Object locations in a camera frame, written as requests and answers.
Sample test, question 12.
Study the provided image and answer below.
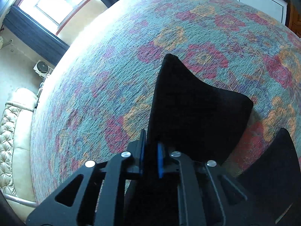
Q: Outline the black pant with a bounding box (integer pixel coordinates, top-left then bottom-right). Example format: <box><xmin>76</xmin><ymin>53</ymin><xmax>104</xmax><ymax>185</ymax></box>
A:
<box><xmin>144</xmin><ymin>54</ymin><xmax>300</xmax><ymax>225</ymax></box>

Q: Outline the cream tufted sofa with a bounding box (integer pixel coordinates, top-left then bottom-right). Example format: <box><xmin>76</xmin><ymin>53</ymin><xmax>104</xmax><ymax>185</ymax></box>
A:
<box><xmin>1</xmin><ymin>88</ymin><xmax>37</xmax><ymax>222</ymax></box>

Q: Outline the floral woven bedspread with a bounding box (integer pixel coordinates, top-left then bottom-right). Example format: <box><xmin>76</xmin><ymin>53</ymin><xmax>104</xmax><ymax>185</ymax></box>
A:
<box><xmin>31</xmin><ymin>0</ymin><xmax>300</xmax><ymax>203</ymax></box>

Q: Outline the white small fan heater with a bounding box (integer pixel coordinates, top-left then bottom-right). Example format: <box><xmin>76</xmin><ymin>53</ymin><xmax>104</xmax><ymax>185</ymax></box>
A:
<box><xmin>33</xmin><ymin>60</ymin><xmax>54</xmax><ymax>79</ymax></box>

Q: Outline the dark blue curtain lower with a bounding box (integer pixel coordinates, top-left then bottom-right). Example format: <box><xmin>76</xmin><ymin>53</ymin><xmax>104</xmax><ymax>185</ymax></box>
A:
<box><xmin>3</xmin><ymin>5</ymin><xmax>69</xmax><ymax>66</ymax></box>

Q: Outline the bright window with red frame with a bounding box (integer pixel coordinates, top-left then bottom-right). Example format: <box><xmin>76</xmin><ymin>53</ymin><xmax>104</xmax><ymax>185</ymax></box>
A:
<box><xmin>15</xmin><ymin>0</ymin><xmax>91</xmax><ymax>35</ymax></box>

